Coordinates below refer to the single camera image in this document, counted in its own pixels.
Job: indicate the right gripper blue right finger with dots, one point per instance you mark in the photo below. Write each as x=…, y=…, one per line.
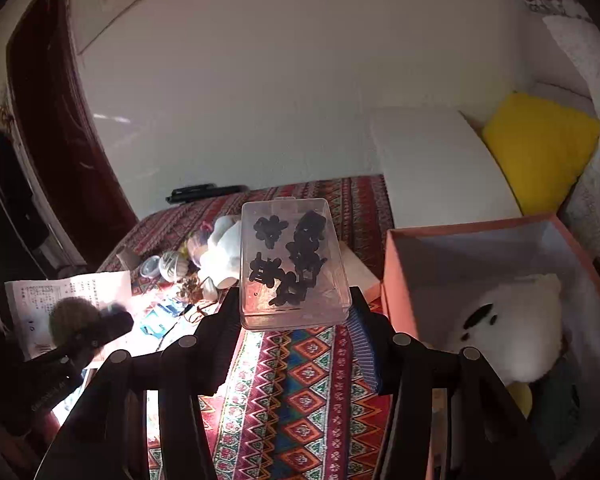
x=486, y=436

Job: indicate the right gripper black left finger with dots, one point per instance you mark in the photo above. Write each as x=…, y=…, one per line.
x=105, y=435

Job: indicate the white duck plush toy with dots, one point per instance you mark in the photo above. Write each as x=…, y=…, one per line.
x=517, y=327

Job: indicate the white bear plush toy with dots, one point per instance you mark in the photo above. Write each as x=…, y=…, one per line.
x=220, y=263

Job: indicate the clear plastic box black clips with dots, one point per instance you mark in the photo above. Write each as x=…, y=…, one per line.
x=291, y=270

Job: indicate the printed paper sheet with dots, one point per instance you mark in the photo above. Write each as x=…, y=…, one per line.
x=46, y=312

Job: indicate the grey twine ball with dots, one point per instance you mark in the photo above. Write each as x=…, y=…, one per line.
x=69, y=316

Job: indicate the pink cardboard shoe box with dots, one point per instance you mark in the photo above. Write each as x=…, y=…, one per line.
x=433, y=274

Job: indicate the colourful patterned tablecloth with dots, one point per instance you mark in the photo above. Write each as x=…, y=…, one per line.
x=295, y=405

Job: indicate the black pen on ledge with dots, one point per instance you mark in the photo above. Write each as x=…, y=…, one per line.
x=192, y=193

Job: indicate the white shoe box lid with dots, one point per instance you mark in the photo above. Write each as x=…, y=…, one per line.
x=437, y=170

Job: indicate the yellow cushion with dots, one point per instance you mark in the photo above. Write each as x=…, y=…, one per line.
x=542, y=149

